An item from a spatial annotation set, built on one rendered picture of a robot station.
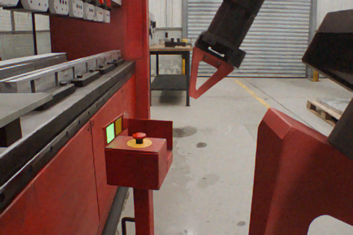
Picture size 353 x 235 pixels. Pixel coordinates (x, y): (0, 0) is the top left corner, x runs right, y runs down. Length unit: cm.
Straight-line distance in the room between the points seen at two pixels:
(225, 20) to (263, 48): 748
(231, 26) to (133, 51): 212
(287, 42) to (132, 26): 604
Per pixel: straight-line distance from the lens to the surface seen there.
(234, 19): 43
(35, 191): 75
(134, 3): 253
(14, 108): 40
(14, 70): 140
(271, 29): 796
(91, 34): 259
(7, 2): 86
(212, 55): 43
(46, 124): 78
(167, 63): 768
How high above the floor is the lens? 109
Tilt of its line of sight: 13 degrees down
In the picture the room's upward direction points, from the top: straight up
